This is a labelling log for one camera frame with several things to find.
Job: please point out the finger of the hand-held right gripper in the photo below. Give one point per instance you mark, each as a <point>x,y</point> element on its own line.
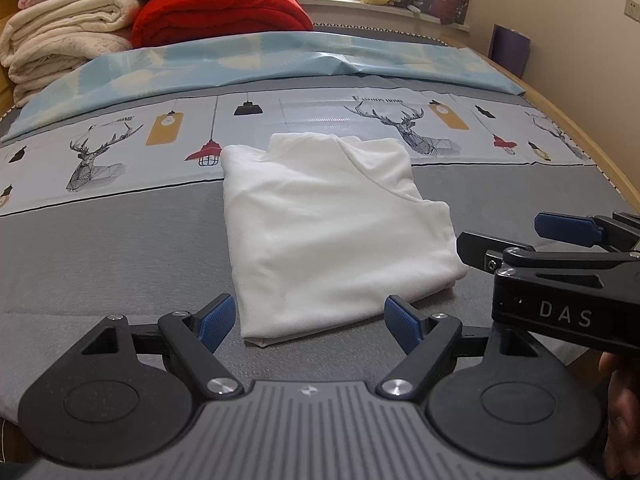
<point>485,250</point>
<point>565,225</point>

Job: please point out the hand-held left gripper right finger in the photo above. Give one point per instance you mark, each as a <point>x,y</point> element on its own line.
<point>401,325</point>

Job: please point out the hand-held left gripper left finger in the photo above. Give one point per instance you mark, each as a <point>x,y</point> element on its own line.
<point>217,321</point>

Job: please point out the white shirt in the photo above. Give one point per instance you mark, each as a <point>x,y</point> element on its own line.
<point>325,235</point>

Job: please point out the person's right hand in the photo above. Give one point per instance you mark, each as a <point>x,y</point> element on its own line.
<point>625,410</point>

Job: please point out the purple board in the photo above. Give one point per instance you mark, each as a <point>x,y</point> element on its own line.
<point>510,50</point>

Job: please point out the light blue patterned sheet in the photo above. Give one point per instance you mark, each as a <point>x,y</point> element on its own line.
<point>250,57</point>

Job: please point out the window sill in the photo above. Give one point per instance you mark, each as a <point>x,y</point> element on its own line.
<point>360,12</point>

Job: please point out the red quilt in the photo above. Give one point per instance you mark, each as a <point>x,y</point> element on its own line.
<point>225,15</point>

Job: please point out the cream folded blanket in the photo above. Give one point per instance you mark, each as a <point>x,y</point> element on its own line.
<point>60,35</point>

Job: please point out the wall socket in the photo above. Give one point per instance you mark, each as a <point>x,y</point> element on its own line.
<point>633,8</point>

